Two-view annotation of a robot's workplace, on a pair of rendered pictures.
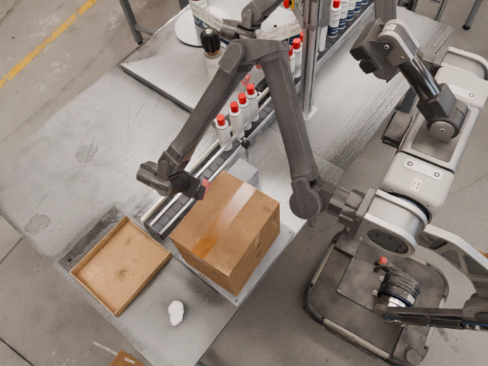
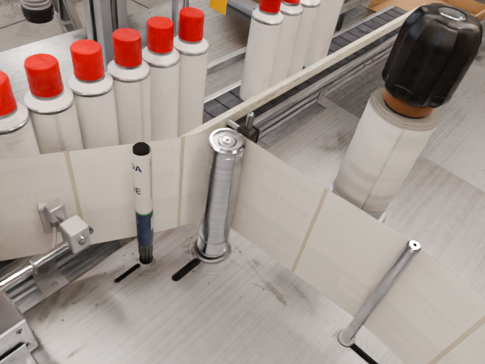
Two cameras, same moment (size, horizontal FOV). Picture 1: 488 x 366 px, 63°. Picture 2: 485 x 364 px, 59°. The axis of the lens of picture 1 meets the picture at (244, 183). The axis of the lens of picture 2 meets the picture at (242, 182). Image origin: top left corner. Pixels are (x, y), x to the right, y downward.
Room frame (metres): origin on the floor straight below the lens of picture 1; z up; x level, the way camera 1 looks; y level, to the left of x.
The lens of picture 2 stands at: (1.79, -0.23, 1.34)
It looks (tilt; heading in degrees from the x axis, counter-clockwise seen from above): 46 degrees down; 167
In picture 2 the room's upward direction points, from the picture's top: 11 degrees clockwise
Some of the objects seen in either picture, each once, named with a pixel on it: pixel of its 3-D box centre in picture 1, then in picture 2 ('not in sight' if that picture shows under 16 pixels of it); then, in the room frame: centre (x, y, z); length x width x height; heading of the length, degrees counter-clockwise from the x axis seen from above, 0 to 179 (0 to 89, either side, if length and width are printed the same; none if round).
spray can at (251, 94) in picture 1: (252, 102); (261, 48); (1.14, -0.09, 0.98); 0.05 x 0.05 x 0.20
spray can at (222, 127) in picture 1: (224, 132); (324, 19); (1.01, 0.05, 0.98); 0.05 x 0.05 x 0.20
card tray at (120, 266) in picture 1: (121, 263); (429, 7); (0.57, 0.52, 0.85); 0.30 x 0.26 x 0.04; 133
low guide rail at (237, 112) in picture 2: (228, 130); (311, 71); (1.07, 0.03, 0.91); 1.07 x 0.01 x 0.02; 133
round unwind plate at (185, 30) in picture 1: (203, 25); not in sight; (1.80, 0.07, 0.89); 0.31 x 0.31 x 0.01
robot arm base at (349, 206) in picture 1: (348, 206); not in sight; (0.38, -0.23, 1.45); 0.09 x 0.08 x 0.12; 140
